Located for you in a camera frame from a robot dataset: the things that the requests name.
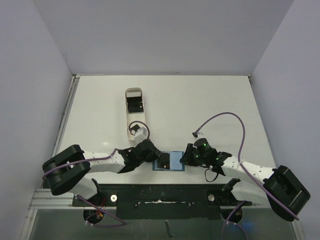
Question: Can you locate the short black cable loop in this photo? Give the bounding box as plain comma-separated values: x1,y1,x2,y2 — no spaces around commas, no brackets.
204,166,221,183

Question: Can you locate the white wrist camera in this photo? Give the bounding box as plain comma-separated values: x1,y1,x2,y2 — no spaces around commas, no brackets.
133,127,149,144
192,131,204,139

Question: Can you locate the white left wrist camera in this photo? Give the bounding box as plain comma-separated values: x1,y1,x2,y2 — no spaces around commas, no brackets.
133,127,149,144

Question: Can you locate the aluminium frame rail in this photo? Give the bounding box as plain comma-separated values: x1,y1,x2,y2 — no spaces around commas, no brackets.
29,188,74,210

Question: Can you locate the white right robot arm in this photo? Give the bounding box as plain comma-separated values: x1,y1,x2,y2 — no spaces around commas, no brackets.
180,138,311,222

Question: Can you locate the black credit card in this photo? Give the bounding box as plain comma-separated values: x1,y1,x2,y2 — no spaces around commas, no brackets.
126,96,144,113
157,152,170,170
129,124,141,136

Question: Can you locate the white card tray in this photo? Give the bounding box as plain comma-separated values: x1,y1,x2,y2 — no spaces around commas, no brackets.
124,87,146,141

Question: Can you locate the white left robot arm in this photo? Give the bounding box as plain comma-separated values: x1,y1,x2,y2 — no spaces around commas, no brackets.
42,139,162,206

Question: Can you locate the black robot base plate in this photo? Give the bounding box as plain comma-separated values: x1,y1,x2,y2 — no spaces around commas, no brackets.
72,184,243,228

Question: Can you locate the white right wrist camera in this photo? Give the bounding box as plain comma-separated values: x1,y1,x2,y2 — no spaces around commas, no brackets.
192,131,204,139

